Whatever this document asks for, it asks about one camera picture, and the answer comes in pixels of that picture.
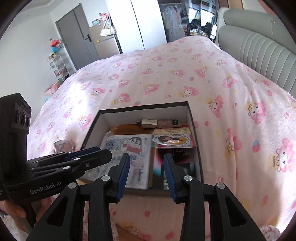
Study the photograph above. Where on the beige hand cream tube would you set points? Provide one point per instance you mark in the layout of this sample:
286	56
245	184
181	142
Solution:
161	123

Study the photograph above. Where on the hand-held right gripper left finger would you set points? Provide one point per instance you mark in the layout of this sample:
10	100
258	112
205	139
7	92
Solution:
122	180

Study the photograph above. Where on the cartoon print sheet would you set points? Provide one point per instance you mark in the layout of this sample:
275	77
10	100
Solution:
138	143

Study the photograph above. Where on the white handbag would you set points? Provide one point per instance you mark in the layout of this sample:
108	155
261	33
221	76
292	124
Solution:
106	32

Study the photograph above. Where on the grey door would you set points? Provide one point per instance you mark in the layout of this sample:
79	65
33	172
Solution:
74	41

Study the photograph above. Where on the person's left hand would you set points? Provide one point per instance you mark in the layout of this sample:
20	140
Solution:
13	209

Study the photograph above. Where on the pink translucent pouch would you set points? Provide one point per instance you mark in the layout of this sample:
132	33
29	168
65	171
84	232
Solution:
63	146

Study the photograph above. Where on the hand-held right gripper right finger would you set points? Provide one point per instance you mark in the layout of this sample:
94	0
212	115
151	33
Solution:
171	180

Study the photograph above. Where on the black storage box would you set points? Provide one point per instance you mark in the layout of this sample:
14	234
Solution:
89	136

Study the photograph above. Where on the grey cabinet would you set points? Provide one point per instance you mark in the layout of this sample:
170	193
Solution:
104	48

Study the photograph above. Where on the clear packed sticker sheet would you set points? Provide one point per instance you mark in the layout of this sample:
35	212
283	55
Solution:
171	140

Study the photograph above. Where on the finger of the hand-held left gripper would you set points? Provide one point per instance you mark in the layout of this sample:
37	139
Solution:
94	160
81	153

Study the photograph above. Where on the red blue toy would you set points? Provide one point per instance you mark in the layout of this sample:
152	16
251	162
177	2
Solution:
55	45

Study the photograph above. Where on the white wardrobe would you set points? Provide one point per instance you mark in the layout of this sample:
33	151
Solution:
143	23

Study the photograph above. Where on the clear printed phone case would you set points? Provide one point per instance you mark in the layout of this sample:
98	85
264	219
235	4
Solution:
94	172

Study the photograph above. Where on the grey padded headboard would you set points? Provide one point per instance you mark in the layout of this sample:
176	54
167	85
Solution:
259	46

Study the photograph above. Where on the dark open closet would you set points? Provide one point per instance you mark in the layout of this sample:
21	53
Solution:
175	23

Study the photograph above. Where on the pink printed blanket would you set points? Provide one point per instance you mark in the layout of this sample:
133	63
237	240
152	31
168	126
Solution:
161	76

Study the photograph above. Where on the black iridescent packaging box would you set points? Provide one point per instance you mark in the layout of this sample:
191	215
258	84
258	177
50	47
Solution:
158	166

